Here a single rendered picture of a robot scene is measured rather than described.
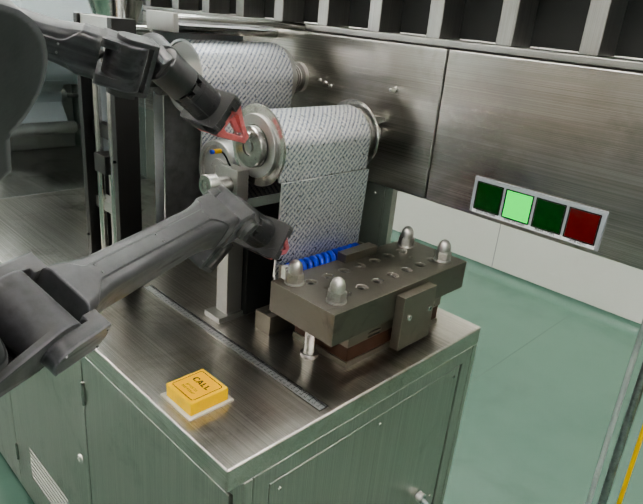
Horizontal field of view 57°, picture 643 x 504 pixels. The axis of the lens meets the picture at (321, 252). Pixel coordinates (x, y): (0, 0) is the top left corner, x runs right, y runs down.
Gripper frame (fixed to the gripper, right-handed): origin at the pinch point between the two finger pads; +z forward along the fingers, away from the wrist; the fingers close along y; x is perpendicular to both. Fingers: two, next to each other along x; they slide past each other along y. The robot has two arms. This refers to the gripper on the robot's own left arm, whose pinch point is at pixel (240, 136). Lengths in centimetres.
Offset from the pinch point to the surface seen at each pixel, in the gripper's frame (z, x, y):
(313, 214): 19.4, -3.3, 6.5
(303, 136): 7.5, 6.5, 5.4
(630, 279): 273, 89, 1
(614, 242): 35, 16, 53
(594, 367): 246, 32, 12
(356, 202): 28.8, 4.7, 6.4
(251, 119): 1.0, 4.0, -1.4
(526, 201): 33, 17, 37
